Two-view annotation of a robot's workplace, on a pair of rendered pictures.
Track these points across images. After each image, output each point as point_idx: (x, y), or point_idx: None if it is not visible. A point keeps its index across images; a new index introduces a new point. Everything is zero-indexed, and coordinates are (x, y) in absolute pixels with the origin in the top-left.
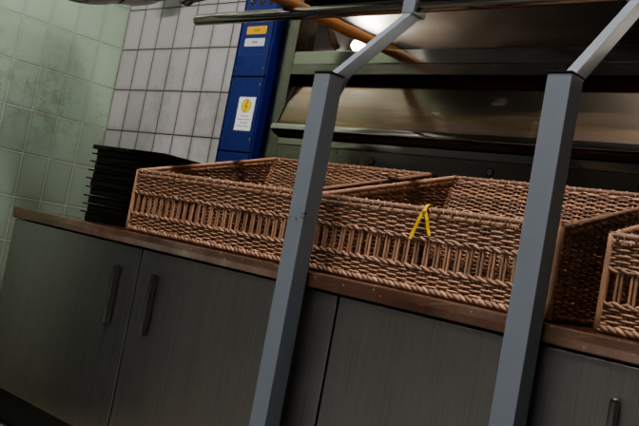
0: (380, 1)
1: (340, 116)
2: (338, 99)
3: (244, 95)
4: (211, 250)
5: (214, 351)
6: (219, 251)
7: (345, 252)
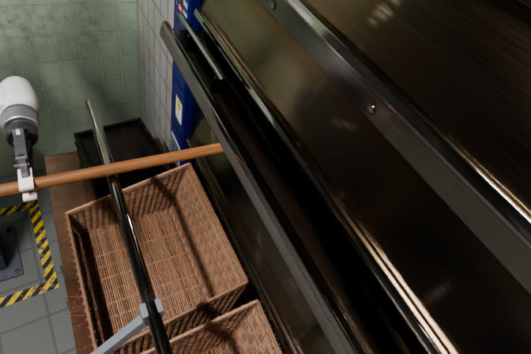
0: (136, 273)
1: (217, 173)
2: None
3: (178, 96)
4: (73, 333)
5: None
6: (74, 340)
7: None
